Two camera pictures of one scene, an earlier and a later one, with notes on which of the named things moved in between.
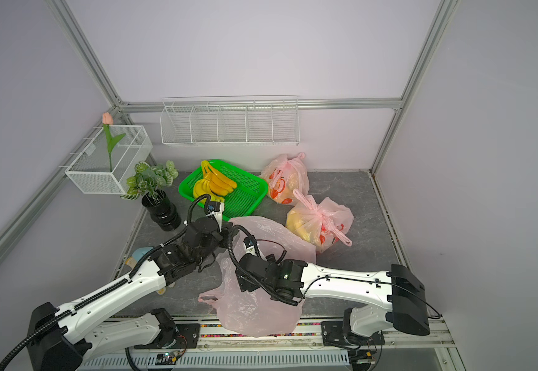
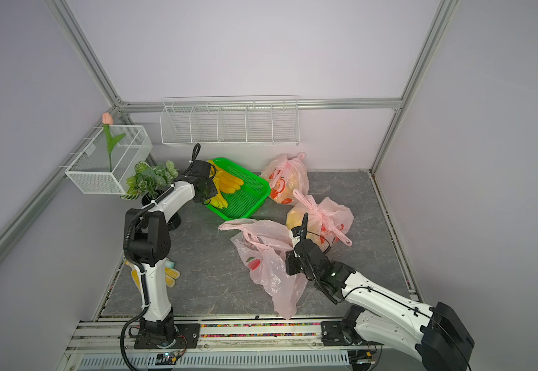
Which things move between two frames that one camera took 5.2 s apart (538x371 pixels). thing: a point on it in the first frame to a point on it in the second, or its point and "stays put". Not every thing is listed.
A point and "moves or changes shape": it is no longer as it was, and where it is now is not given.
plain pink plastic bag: x=254 y=312 moves or changes shape
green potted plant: x=150 y=179 stays put
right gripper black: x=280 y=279 to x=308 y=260
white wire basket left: x=110 y=158 stays put
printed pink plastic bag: x=322 y=222 stays put
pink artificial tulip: x=107 y=120 stays put
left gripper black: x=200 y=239 to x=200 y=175
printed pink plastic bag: x=284 y=175 stays put
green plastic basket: x=247 y=193 stays put
